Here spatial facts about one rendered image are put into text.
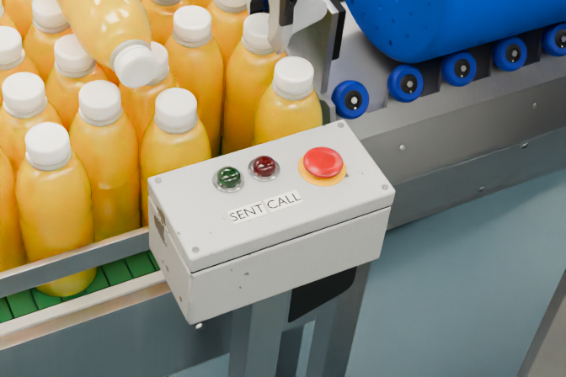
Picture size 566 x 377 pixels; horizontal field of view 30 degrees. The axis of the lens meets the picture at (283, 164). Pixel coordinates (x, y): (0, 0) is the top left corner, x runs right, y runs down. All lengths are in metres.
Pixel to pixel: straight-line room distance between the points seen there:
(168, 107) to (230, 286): 0.18
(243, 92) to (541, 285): 1.35
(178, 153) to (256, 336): 0.21
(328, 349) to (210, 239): 0.81
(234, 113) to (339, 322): 0.58
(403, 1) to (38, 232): 0.49
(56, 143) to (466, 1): 0.46
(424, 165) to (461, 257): 1.03
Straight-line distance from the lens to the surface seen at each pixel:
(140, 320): 1.13
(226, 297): 0.95
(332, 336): 1.66
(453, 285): 2.30
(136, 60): 0.97
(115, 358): 1.17
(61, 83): 1.07
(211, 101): 1.14
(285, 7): 1.02
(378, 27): 1.29
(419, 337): 2.21
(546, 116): 1.42
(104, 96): 1.01
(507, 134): 1.39
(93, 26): 1.00
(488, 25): 1.21
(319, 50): 1.25
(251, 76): 1.10
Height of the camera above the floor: 1.80
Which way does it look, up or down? 47 degrees down
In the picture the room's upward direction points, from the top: 7 degrees clockwise
